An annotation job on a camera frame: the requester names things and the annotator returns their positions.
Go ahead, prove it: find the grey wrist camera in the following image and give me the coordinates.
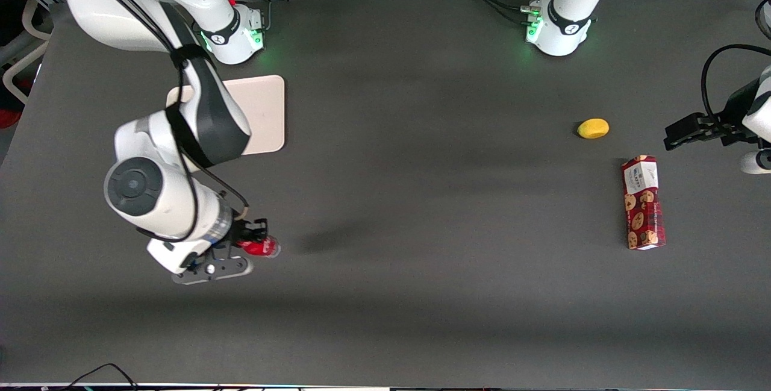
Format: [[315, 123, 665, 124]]
[[740, 149, 771, 175], [172, 255, 254, 286]]

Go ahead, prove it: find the black cable beside backdrop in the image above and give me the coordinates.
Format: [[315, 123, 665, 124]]
[[755, 0, 771, 41]]

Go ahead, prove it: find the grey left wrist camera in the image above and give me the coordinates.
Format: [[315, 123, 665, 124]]
[[740, 149, 771, 175]]

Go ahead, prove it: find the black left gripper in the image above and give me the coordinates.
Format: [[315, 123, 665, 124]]
[[664, 77, 762, 151]]

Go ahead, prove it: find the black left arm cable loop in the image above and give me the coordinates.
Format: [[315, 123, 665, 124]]
[[701, 44, 771, 122]]

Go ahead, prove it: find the red coke bottle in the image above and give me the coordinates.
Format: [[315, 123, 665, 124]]
[[236, 235, 281, 258]]

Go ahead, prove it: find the black cable at table edge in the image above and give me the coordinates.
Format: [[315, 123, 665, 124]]
[[60, 363, 140, 391]]

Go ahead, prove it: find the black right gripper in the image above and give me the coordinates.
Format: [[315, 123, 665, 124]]
[[224, 217, 269, 253]]

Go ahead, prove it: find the red cookie box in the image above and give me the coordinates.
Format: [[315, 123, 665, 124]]
[[621, 155, 667, 251]]

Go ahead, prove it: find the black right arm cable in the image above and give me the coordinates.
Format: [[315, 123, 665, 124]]
[[42, 0, 250, 243]]

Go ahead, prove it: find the black left base cable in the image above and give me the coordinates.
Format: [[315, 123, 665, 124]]
[[455, 0, 543, 25]]

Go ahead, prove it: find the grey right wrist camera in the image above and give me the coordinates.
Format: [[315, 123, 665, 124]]
[[172, 255, 254, 286]]

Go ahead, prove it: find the beige plastic tray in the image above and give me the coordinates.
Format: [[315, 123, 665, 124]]
[[166, 75, 286, 155]]

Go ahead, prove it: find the white tube frame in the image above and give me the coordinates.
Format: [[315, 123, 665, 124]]
[[2, 0, 54, 105]]

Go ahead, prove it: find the yellow lemon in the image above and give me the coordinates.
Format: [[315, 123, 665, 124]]
[[577, 118, 610, 140]]

